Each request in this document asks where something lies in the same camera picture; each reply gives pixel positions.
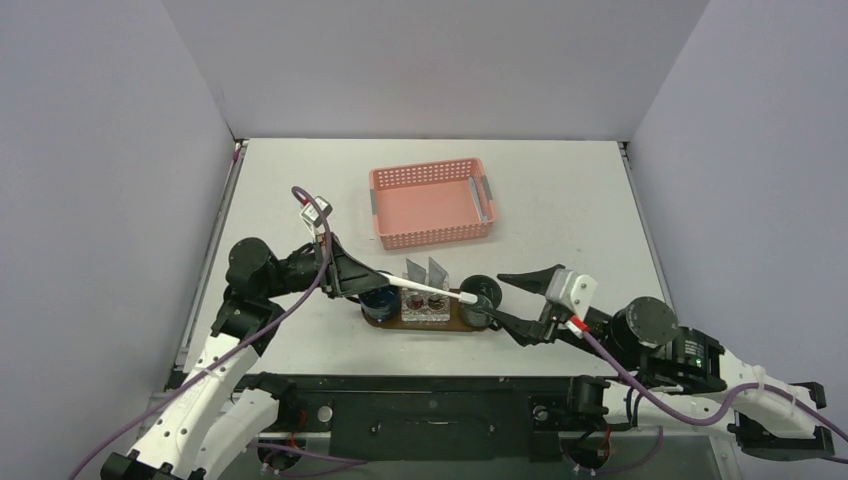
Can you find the dark cap toothpaste tube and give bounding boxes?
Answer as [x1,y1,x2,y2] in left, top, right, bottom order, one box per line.
[427,257,449,312]

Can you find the pink perforated plastic basket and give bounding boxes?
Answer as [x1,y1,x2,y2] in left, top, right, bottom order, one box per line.
[369,157,497,250]

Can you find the white toothbrush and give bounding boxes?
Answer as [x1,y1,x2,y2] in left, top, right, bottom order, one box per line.
[384,274,478,305]

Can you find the dark blue mug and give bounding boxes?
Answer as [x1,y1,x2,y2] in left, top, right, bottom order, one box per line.
[359,284,401,323]

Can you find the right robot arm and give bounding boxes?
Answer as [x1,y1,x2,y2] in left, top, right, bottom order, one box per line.
[463,264,847,463]

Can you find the dark green mug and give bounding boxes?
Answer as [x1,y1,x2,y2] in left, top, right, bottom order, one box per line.
[459,274,503,331]

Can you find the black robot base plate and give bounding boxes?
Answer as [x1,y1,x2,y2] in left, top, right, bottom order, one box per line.
[235,373,612,462]

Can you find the brown oval wooden tray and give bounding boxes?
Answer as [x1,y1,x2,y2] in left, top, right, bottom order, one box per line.
[360,308,489,333]

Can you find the light blue toothbrush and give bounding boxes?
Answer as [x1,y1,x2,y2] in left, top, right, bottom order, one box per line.
[468,176,489,223]

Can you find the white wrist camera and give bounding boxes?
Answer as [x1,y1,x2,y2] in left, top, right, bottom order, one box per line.
[300,196,333,229]
[543,266,598,332]

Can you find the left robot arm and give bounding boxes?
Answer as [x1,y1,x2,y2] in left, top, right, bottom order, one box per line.
[100,234,390,479]

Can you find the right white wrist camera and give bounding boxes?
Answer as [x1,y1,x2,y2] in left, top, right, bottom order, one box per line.
[543,266,598,332]

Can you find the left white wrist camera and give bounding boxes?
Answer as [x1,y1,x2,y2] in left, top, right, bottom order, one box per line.
[300,196,333,229]

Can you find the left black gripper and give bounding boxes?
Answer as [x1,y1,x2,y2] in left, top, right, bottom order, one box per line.
[263,232,389,299]

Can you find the red cap toothpaste tube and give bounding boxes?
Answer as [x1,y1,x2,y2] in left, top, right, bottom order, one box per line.
[404,258,428,312]

